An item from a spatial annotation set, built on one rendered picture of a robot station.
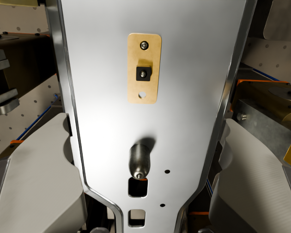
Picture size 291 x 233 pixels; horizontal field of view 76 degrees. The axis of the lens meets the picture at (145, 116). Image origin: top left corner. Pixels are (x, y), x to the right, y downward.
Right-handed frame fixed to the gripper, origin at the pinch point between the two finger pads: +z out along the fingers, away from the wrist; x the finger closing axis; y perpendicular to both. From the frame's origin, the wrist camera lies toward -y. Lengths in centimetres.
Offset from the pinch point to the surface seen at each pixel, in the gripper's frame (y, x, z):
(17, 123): 27, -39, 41
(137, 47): -2.5, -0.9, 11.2
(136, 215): 29.9, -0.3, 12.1
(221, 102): 4.1, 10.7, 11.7
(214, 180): 19.6, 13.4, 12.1
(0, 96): 1.3, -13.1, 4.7
